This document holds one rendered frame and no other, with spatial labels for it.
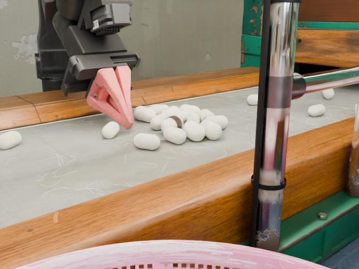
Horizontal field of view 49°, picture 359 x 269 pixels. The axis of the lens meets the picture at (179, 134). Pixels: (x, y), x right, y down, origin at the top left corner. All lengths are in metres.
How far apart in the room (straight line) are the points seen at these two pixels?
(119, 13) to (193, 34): 1.80
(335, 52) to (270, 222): 0.57
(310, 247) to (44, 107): 0.41
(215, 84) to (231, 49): 1.33
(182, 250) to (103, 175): 0.18
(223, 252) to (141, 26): 2.47
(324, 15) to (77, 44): 0.56
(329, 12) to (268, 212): 0.66
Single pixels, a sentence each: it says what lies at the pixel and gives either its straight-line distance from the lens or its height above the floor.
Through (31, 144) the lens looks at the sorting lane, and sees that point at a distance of 0.51.
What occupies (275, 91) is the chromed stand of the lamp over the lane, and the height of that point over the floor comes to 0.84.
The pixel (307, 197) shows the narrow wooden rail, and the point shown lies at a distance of 0.39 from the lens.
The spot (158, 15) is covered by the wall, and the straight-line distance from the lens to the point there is 2.51.
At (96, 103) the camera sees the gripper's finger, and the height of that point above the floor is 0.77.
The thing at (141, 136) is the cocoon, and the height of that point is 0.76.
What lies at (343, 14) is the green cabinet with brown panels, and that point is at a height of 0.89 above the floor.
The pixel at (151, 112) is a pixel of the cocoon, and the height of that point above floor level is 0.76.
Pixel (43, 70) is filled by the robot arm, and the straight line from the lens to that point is 0.93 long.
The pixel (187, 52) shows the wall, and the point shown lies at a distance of 2.33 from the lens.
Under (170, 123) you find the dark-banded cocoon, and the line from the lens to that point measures 0.50.
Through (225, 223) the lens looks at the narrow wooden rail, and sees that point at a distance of 0.31.
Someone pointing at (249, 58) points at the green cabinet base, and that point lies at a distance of 1.03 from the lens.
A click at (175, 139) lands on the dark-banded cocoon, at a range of 0.46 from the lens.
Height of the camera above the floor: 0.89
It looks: 17 degrees down
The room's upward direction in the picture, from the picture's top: straight up
